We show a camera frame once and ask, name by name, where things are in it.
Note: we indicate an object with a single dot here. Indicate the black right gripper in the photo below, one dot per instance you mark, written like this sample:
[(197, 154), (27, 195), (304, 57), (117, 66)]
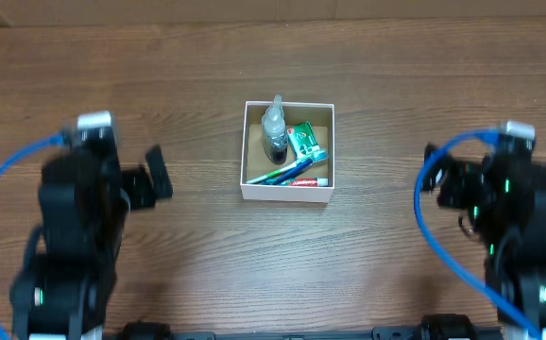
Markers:
[(453, 173)]

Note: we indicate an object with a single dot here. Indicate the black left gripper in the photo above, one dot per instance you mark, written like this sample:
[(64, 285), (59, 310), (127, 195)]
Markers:
[(144, 186)]

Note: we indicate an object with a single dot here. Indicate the blue disposable razor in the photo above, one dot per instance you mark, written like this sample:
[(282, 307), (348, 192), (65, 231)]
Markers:
[(291, 173)]

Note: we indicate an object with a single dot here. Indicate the colgate toothpaste tube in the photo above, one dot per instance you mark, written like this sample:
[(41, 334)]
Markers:
[(306, 182)]

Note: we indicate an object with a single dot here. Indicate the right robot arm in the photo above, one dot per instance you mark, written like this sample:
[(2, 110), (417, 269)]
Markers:
[(492, 179)]

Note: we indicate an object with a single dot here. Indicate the white cardboard box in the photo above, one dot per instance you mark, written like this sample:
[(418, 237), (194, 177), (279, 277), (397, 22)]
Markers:
[(255, 163)]

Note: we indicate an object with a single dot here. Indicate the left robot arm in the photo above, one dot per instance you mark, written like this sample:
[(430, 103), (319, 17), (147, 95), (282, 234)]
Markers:
[(68, 272)]

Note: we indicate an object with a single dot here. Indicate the clear soap pump bottle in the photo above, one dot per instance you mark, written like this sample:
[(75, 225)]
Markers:
[(275, 140)]

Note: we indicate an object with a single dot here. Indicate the green white soap packet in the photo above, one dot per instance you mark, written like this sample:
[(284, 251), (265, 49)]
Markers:
[(302, 139)]

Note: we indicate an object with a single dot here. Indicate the green toothbrush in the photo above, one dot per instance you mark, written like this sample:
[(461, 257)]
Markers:
[(319, 155)]

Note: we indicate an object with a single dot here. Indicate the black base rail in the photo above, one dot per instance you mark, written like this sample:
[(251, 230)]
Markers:
[(430, 327)]

